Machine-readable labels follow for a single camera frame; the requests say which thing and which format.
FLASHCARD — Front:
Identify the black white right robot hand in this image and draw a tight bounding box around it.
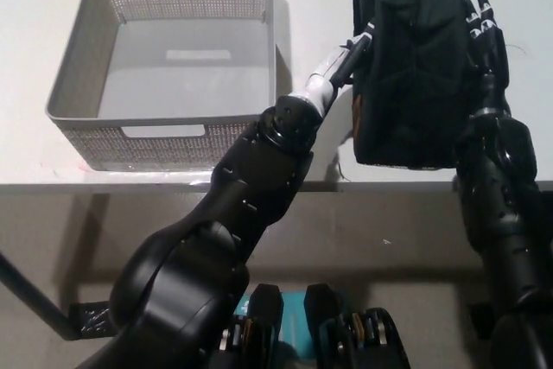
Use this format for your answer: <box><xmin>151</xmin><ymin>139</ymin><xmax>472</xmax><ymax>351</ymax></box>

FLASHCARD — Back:
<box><xmin>463</xmin><ymin>0</ymin><xmax>514</xmax><ymax>116</ymax></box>

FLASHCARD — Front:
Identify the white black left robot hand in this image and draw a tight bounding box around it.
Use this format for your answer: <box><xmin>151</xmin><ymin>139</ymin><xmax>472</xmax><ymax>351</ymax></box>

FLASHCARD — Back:
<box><xmin>297</xmin><ymin>21</ymin><xmax>378</xmax><ymax>114</ymax></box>

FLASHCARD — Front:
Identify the black fabric lunch bag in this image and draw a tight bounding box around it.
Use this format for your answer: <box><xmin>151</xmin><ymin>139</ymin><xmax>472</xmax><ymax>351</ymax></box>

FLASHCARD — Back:
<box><xmin>351</xmin><ymin>0</ymin><xmax>481</xmax><ymax>171</ymax></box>

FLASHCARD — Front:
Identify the thin dark hair strand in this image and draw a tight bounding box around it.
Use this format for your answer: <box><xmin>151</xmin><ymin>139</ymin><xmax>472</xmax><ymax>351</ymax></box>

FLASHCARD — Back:
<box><xmin>505</xmin><ymin>41</ymin><xmax>531</xmax><ymax>57</ymax></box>

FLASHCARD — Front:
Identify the grey perforated plastic basket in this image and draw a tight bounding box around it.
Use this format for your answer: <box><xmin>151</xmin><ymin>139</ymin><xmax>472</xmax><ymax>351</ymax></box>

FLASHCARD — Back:
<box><xmin>45</xmin><ymin>0</ymin><xmax>278</xmax><ymax>172</ymax></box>

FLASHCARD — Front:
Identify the black teal robot torso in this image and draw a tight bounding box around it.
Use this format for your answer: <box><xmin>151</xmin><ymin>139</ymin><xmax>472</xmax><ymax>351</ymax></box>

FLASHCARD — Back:
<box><xmin>218</xmin><ymin>283</ymin><xmax>411</xmax><ymax>369</ymax></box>

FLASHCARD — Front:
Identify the dark metal table leg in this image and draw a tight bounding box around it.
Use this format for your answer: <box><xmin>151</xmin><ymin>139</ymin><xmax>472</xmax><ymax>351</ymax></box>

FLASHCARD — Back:
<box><xmin>0</xmin><ymin>251</ymin><xmax>77</xmax><ymax>340</ymax></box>

